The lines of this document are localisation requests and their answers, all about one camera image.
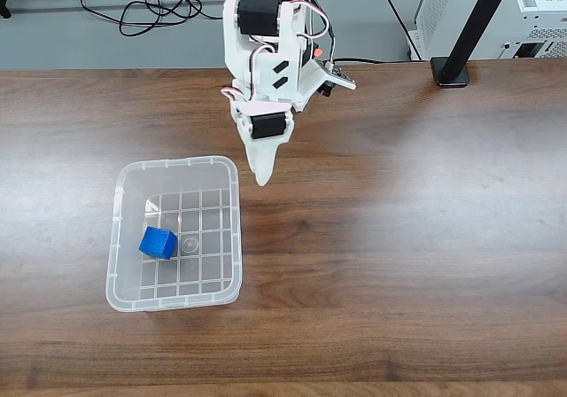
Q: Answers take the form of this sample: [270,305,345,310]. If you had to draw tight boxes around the small wrist camera board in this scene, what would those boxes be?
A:
[309,58,357,101]

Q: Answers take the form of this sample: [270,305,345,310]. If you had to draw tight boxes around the black camera cable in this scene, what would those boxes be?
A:
[304,0,337,64]

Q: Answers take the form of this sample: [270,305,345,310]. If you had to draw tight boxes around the white perforated computer case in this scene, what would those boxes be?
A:
[414,0,567,61]

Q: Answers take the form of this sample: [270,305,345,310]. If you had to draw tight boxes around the blue cube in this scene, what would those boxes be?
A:
[138,226,179,261]

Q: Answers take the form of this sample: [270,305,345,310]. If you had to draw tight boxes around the black pole with base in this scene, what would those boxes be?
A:
[430,0,518,89]

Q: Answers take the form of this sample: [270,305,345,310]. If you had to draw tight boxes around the tangled black cable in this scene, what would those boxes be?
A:
[80,0,225,38]

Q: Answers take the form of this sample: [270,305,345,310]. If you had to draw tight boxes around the clear plastic bin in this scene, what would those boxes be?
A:
[105,155,244,313]

